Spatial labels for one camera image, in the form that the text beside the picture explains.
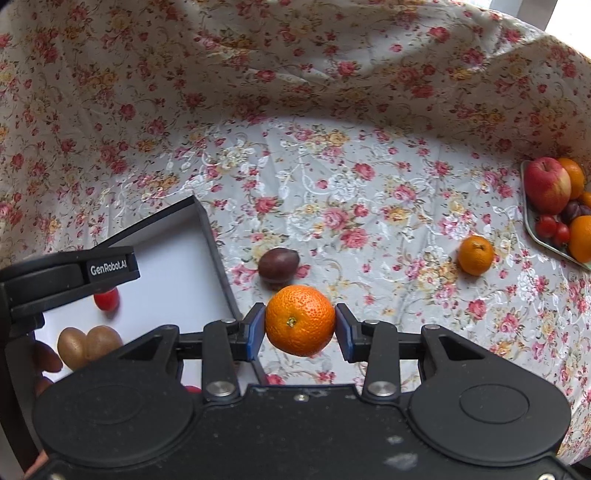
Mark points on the large orange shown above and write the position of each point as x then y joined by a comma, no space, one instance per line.
300,321

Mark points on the grey plate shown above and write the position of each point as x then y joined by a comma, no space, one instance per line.
531,221

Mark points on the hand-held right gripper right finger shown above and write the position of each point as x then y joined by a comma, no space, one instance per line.
345,333

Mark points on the smooth orange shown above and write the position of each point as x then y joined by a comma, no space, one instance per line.
575,177

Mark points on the bumpy orange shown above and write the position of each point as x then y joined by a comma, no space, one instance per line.
581,240

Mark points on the tiny orange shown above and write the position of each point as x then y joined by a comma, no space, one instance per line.
586,199

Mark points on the small mandarin orange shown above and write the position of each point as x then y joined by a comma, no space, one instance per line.
475,256

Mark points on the black box with white inside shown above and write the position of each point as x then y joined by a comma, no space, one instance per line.
171,277

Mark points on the red apple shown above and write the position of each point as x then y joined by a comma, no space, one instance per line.
547,184

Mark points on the person's left hand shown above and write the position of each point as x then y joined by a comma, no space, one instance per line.
46,360

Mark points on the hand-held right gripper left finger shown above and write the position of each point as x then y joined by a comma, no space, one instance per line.
254,333

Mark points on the red cherry tomato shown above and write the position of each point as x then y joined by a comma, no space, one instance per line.
562,234
545,227

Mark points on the dark purple plum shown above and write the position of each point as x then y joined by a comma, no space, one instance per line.
278,264

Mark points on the brown kiwi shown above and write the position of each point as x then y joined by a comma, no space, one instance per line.
104,342
71,348

